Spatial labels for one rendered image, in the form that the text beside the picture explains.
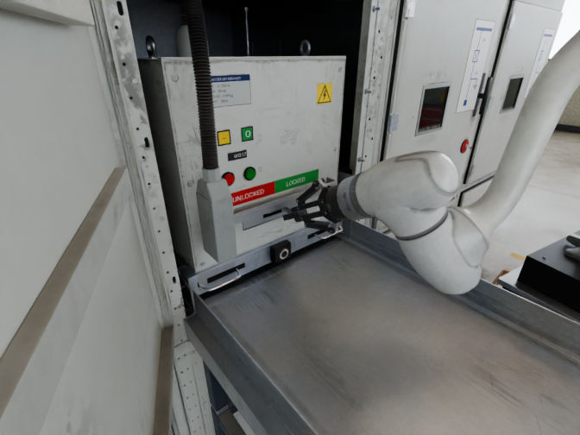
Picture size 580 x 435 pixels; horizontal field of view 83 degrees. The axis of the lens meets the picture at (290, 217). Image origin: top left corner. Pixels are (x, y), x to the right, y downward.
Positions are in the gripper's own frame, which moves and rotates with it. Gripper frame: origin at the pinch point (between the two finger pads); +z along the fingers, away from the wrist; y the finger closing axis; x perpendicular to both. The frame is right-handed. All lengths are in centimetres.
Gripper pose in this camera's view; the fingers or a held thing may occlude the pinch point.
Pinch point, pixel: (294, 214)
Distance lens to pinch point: 83.6
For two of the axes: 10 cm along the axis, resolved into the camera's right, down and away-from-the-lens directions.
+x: 7.7, -2.9, 5.7
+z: -5.5, 1.5, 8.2
